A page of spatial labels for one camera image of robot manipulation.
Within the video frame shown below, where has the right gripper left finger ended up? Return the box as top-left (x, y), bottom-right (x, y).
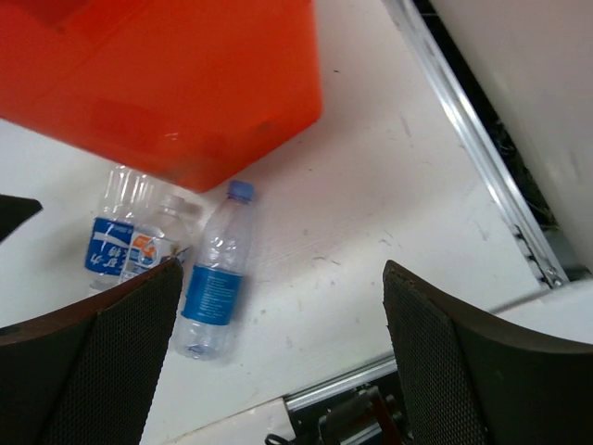
top-left (1, 259), bottom-right (183, 444)

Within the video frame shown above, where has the aluminium table frame rail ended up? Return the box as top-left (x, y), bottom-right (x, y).
top-left (385, 1), bottom-right (592, 287)

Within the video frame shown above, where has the blue label purple cap bottle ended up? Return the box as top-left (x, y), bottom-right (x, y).
top-left (174, 180), bottom-right (255, 361)

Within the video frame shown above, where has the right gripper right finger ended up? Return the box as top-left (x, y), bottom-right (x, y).
top-left (383, 261), bottom-right (592, 444)

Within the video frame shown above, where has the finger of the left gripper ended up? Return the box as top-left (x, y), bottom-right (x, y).
top-left (0, 195), bottom-right (43, 242)

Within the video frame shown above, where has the blue label crushed bottle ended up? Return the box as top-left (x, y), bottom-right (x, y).
top-left (84, 165), bottom-right (155, 296)

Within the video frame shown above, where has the white blue label bottle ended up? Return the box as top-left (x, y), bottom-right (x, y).
top-left (117, 194), bottom-right (201, 285)

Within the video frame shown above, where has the orange plastic bin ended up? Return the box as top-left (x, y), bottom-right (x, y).
top-left (1, 1), bottom-right (322, 192)

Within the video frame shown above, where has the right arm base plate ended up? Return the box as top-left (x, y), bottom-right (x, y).
top-left (264, 355), bottom-right (414, 444)

